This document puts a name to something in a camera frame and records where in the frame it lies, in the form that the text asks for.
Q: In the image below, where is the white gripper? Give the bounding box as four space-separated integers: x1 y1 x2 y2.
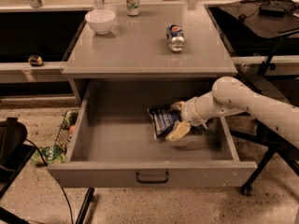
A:
165 97 206 142

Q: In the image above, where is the blue chip bag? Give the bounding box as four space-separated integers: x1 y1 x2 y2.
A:
147 105 208 140

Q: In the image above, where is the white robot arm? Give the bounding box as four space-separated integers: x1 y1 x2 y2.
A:
166 77 299 147

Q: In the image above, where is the open grey top drawer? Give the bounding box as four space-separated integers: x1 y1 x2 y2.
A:
48 79 257 188

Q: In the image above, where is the grey drawer cabinet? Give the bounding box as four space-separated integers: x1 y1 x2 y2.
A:
63 2 236 100

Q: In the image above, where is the green snack bag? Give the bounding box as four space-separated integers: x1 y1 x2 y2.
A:
31 145 66 165

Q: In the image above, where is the blue pepsi can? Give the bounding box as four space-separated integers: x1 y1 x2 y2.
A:
165 24 185 52

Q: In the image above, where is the black office chair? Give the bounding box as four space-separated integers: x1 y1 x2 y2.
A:
222 25 299 198

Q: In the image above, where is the white bowl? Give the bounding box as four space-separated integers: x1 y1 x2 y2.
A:
85 9 116 35

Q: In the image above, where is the green white soda can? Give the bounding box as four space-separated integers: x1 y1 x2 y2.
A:
126 0 140 16

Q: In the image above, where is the black power adapter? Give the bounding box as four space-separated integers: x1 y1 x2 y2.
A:
259 1 285 17

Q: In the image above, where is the yellow black tape measure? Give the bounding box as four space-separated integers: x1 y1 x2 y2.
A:
28 55 43 66

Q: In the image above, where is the black drawer handle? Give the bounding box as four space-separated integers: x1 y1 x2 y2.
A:
135 172 169 185

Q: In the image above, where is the wire basket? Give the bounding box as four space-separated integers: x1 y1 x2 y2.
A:
55 109 78 151

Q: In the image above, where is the black stand with cable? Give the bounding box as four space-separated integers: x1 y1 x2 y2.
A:
0 118 94 224

